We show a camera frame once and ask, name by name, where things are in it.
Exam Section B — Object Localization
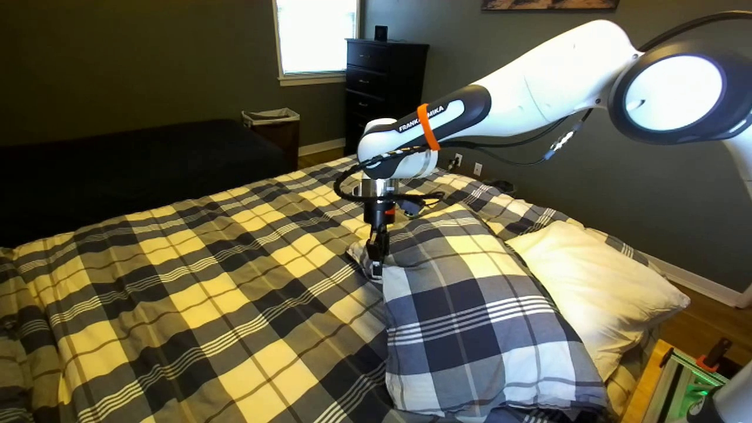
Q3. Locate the blue plaid pillow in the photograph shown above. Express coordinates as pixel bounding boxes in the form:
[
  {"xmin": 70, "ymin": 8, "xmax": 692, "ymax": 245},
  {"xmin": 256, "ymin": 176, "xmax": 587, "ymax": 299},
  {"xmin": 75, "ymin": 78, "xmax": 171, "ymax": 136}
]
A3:
[{"xmin": 376, "ymin": 207, "xmax": 610, "ymax": 423}]

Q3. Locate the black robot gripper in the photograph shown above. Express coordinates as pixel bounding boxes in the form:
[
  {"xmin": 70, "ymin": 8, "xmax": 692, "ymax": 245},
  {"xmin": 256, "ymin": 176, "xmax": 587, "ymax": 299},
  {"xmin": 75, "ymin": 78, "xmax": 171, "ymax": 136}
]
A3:
[{"xmin": 363, "ymin": 179, "xmax": 397, "ymax": 269}]

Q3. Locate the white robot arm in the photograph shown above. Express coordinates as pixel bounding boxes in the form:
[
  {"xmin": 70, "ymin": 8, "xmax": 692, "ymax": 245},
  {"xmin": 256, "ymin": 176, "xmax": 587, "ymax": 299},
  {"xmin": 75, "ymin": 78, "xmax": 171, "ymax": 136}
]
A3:
[{"xmin": 358, "ymin": 18, "xmax": 752, "ymax": 274}]

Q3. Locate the small dark side table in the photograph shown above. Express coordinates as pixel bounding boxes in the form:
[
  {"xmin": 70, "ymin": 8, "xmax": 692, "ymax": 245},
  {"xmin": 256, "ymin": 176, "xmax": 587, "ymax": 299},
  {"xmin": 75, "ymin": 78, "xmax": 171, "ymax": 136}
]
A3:
[{"xmin": 243, "ymin": 107, "xmax": 302, "ymax": 168}]

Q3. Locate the framed wall picture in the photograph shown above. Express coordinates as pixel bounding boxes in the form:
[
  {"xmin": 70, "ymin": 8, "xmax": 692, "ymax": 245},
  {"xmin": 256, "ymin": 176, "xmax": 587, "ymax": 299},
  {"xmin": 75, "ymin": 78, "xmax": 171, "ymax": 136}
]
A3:
[{"xmin": 483, "ymin": 0, "xmax": 621, "ymax": 11}]

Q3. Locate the cream plain pillow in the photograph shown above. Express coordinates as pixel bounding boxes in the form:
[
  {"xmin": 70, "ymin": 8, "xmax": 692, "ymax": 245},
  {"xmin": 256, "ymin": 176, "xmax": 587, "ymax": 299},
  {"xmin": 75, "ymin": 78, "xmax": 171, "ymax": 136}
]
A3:
[{"xmin": 510, "ymin": 221, "xmax": 692, "ymax": 377}]

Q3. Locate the yellow grey plaid comforter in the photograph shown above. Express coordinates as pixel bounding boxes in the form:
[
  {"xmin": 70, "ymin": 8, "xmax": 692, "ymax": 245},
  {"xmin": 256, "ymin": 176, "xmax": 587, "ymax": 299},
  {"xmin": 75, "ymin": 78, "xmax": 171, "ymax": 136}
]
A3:
[{"xmin": 0, "ymin": 153, "xmax": 653, "ymax": 423}]

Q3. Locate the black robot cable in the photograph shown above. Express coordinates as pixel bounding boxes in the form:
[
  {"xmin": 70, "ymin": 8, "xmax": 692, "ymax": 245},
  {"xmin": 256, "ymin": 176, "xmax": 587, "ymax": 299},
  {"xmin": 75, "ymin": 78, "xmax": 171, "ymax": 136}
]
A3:
[{"xmin": 331, "ymin": 104, "xmax": 597, "ymax": 218}]

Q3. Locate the green teal frame object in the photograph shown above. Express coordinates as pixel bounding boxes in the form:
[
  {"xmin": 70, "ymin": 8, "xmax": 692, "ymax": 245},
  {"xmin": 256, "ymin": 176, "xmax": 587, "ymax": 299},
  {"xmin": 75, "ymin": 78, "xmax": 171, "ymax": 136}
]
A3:
[{"xmin": 645, "ymin": 337, "xmax": 747, "ymax": 423}]

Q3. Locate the bright window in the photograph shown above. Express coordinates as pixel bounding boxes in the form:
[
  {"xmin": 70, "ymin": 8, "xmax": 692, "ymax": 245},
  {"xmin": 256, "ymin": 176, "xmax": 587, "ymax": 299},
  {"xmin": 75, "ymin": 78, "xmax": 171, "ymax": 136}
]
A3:
[{"xmin": 272, "ymin": 0, "xmax": 360, "ymax": 86}]

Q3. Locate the small dark object on dresser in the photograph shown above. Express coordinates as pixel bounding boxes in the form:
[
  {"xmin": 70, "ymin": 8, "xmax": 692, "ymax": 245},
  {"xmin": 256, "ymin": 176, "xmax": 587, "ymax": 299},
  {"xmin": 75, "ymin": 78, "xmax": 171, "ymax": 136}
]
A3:
[{"xmin": 373, "ymin": 25, "xmax": 387, "ymax": 41}]

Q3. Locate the black tall dresser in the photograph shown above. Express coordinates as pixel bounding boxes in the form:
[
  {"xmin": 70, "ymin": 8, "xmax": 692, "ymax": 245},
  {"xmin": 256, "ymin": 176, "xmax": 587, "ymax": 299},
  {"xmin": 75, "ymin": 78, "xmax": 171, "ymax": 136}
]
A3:
[{"xmin": 346, "ymin": 38, "xmax": 429, "ymax": 155}]

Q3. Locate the dark low couch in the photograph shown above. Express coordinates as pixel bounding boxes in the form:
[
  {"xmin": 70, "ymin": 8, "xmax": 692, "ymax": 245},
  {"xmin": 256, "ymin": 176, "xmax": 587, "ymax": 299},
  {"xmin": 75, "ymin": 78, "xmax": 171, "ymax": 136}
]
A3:
[{"xmin": 0, "ymin": 120, "xmax": 288, "ymax": 246}]

